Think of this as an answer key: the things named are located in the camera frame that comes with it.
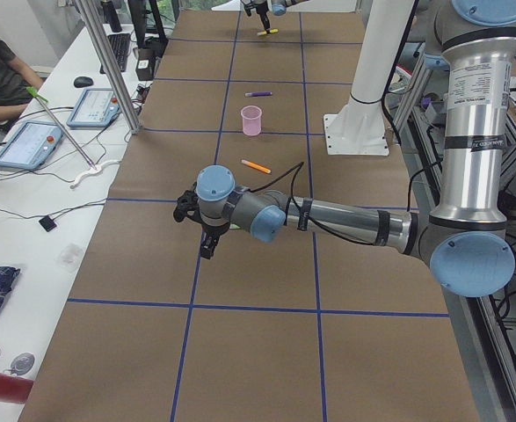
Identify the black keyboard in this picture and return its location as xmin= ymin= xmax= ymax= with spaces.
xmin=106 ymin=33 xmax=131 ymax=73

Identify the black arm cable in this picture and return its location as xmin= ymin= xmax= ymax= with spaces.
xmin=250 ymin=160 xmax=399 ymax=245

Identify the black box with label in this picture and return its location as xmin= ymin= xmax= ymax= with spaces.
xmin=135 ymin=48 xmax=156 ymax=82

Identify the red cylinder bottle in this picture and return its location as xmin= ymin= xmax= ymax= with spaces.
xmin=0 ymin=373 xmax=34 ymax=404

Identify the metal grabber stick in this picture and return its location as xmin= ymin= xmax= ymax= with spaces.
xmin=26 ymin=86 xmax=98 ymax=172

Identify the purple highlighter pen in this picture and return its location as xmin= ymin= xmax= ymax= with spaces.
xmin=244 ymin=91 xmax=273 ymax=98

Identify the orange highlighter pen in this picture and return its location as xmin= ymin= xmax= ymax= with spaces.
xmin=241 ymin=159 xmax=272 ymax=174

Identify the yellow highlighter pen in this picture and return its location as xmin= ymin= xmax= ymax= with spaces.
xmin=257 ymin=28 xmax=279 ymax=36

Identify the aluminium frame post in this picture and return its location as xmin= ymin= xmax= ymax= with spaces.
xmin=75 ymin=0 xmax=141 ymax=135

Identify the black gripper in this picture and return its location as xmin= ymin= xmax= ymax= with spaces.
xmin=240 ymin=0 xmax=268 ymax=16
xmin=200 ymin=222 xmax=230 ymax=259

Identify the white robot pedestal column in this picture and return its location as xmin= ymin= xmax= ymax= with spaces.
xmin=323 ymin=0 xmax=416 ymax=156

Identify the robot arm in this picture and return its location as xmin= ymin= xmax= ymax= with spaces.
xmin=174 ymin=1 xmax=516 ymax=297
xmin=240 ymin=0 xmax=306 ymax=16

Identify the black computer mouse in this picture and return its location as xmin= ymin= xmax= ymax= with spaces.
xmin=73 ymin=76 xmax=94 ymax=88

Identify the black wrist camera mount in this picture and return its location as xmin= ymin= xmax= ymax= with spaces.
xmin=173 ymin=184 xmax=202 ymax=223

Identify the teach pendant tablet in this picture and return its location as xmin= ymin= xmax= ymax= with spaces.
xmin=67 ymin=88 xmax=120 ymax=129
xmin=0 ymin=121 xmax=63 ymax=171

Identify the far teach pendant tablet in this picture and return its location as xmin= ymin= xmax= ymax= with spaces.
xmin=67 ymin=88 xmax=120 ymax=129

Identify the near teach pendant tablet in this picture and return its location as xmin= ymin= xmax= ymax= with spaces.
xmin=0 ymin=121 xmax=63 ymax=171

